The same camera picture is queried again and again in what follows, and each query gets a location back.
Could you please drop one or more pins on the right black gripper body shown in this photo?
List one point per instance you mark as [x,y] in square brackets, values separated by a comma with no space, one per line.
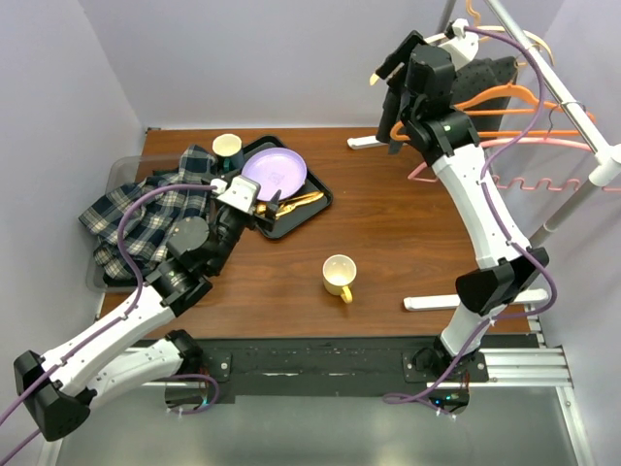
[402,54]

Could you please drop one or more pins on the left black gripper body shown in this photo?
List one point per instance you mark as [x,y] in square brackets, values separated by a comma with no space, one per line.
[229,228]

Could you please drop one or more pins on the white wooden hanger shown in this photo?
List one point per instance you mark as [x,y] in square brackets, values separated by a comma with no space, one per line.
[437,39]

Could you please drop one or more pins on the navy white plaid skirt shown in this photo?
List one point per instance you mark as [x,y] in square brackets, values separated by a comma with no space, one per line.
[149,228]

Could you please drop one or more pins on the orange hanger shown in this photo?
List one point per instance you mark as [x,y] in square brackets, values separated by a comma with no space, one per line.
[514,100]

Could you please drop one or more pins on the pink hanger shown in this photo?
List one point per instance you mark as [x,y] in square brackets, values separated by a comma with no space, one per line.
[540,163]

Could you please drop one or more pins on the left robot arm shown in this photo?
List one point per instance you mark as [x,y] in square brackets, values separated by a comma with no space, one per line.
[61,387]

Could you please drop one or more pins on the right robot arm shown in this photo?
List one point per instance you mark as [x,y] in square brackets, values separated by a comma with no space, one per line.
[418,110]

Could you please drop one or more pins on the tan thin hanger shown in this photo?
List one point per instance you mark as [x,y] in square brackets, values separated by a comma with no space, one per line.
[507,24]

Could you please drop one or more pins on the gold spoon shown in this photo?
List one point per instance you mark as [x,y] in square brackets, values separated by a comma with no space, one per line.
[259,205]

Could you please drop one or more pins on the gold knife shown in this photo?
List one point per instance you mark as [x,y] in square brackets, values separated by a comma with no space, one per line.
[289,205]

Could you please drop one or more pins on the black tray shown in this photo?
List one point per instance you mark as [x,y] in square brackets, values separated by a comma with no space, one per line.
[286,224]

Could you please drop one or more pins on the purple plate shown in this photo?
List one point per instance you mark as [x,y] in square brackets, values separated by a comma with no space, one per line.
[276,169]

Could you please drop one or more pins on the dark dotted garment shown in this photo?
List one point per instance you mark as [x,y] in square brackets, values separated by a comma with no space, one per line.
[472,79]

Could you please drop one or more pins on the dark teal cup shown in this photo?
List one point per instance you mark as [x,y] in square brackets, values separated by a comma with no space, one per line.
[228,148]

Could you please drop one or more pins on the yellow mug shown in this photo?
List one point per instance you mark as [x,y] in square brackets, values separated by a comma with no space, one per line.
[339,272]

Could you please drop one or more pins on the clear plastic bin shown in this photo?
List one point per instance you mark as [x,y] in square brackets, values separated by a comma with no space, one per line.
[128,170]

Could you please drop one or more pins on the clothes rack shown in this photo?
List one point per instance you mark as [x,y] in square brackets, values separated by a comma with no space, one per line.
[607,155]

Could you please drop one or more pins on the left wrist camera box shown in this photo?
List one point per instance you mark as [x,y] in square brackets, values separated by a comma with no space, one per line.
[241,194]

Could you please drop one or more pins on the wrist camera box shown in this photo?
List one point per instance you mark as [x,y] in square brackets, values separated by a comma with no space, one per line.
[461,45]
[241,194]

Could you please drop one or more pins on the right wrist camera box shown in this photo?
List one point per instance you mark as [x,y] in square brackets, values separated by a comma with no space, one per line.
[461,45]

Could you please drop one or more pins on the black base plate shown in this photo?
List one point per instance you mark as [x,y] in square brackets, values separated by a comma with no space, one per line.
[327,367]

